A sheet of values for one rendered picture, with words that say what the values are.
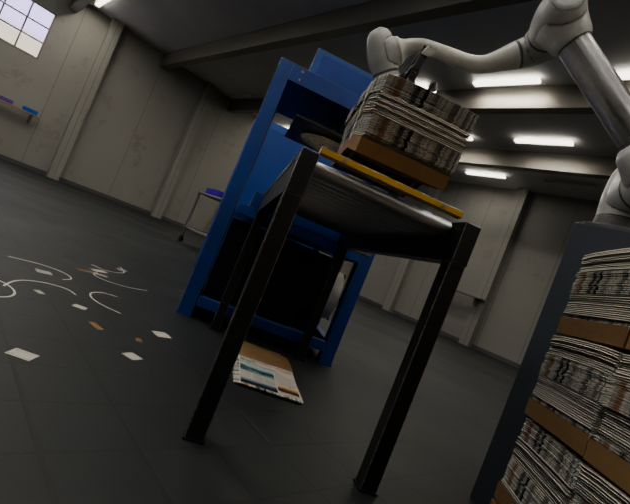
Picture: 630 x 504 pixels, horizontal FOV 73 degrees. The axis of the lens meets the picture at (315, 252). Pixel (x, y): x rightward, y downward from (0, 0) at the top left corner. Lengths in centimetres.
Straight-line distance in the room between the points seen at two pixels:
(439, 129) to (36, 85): 1367
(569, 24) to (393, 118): 69
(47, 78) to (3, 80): 102
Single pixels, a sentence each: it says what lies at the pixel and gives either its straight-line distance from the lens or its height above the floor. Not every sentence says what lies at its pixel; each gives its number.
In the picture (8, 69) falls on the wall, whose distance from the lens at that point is 1444.
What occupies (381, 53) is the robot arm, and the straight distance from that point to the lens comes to 176.
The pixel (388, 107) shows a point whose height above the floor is 99.
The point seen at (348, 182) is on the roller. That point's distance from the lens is 120.
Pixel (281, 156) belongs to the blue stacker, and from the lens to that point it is 484.
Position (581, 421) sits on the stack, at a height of 44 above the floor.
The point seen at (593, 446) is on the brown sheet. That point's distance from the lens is 103.
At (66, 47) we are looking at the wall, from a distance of 1473.
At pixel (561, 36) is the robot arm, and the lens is 168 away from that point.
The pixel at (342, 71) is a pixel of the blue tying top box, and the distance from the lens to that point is 280.
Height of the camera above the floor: 53
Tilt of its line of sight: 2 degrees up
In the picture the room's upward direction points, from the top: 22 degrees clockwise
